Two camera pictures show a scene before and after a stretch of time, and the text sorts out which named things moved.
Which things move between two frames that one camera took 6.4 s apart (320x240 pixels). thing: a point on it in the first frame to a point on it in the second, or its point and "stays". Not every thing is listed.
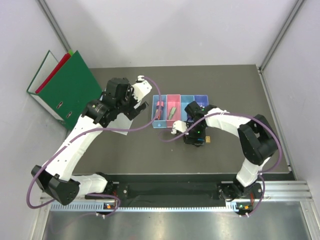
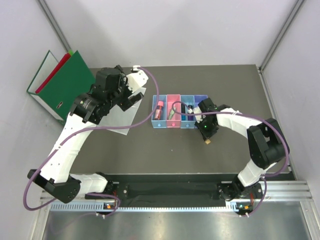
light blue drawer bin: (185, 100) stays
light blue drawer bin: (160, 123) stays
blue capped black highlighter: (200, 140) to (183, 111)
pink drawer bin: (173, 101) stays
